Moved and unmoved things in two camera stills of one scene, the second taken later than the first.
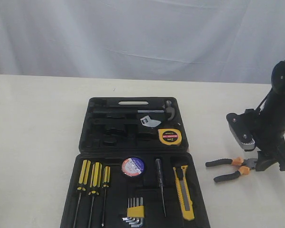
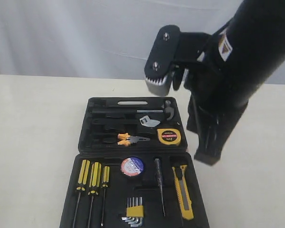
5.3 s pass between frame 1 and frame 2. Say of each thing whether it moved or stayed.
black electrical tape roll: stayed
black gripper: moved
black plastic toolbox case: stayed
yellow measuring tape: stayed
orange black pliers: moved
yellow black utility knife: stayed
